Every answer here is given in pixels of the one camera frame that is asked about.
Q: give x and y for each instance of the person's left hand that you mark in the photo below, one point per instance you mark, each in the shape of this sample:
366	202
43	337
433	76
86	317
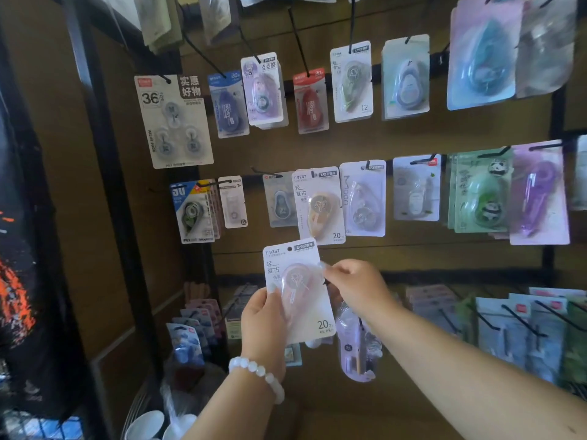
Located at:
261	329

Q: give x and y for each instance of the person's right hand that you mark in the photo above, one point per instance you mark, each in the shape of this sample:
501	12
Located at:
364	288

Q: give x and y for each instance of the person's right thumb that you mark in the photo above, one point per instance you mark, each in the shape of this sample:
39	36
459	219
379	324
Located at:
338	293

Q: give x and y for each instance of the person's left thumb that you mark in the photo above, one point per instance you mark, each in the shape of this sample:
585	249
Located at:
278	311

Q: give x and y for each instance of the white pink correction tape packet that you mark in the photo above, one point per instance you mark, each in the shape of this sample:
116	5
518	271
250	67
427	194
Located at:
307	288

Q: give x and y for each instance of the person's left forearm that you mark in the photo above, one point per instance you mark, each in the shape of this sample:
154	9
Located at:
229	407

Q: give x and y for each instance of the person's right forearm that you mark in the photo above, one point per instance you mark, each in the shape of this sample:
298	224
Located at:
458	375

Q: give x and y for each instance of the stack of white boxed packets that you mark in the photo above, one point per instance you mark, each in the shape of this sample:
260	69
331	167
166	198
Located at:
238	311

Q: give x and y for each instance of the purple clear tape packet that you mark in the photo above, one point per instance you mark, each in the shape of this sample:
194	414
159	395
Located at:
355	348

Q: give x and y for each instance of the white orange correction tape packet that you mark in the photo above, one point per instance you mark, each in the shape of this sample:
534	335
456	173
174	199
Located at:
320	208

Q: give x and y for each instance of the row of blue red packets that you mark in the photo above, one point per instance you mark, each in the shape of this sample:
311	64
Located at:
192	329

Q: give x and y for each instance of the stack of pink packets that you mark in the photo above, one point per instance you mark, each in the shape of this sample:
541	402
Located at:
431	304

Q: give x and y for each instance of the white clear-shell tape packet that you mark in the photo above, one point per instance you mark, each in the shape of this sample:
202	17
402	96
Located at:
363	201

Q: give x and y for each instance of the grey correction tape packet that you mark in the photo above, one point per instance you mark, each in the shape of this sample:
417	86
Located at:
279	201

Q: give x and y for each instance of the small white tape packet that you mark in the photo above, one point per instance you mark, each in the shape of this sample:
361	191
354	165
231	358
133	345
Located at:
233	203

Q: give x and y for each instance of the red edged packets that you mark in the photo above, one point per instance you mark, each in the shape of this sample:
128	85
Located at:
216	210

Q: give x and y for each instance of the clear plastic bag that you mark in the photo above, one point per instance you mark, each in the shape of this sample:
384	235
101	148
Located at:
183	384

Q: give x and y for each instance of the white leaf-print tape packet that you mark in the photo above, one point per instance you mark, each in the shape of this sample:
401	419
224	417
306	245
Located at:
416	190

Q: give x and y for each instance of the blue yellow correction tape packet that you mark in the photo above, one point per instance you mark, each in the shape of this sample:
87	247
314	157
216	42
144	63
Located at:
192	213

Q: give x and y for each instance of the white cup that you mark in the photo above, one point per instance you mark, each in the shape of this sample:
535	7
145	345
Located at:
144	426
181	428

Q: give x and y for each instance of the green panda tape packet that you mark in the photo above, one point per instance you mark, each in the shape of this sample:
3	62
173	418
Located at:
481	196

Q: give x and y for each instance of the red correction tape packet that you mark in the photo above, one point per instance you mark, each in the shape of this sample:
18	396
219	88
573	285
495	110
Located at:
311	107

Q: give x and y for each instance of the row of pale blue packets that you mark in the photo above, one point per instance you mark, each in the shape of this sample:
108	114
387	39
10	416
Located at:
523	334

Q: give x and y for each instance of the white green correction tape packet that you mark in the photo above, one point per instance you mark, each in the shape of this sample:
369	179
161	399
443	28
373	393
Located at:
351	82

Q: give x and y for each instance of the lilac correction tape packet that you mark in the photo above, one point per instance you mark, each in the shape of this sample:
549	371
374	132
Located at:
262	93

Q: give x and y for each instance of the white three-tape value pack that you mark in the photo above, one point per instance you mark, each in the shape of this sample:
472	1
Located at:
172	123

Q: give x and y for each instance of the pale blue note-print tape packet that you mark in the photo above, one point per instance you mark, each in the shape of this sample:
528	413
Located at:
406	82

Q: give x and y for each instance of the purple pen-shaped tape packet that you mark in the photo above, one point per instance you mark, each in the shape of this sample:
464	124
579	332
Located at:
539	196

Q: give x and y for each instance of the black metal display rack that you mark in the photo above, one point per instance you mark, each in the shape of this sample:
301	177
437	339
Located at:
108	155

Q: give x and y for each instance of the green hanging packets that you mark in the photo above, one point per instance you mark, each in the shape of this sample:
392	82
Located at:
577	348

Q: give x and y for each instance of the black orange printed fabric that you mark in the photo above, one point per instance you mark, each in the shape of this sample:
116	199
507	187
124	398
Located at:
27	270

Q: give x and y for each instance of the long black display hook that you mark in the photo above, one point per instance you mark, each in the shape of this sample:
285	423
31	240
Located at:
201	50
352	22
299	41

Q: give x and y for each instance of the pale hanging packet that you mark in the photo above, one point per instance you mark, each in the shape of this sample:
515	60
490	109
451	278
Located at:
578	174

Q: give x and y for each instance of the large blue pink tape packet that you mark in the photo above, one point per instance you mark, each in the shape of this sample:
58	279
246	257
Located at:
484	54

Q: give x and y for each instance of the clear hanging packet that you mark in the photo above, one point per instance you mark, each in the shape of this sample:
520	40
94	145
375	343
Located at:
215	15

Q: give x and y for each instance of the beige hanging packets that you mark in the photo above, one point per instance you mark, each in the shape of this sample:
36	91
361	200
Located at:
158	20

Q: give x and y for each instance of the large grey tape packet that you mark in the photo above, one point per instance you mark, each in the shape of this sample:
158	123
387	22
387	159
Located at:
545	45

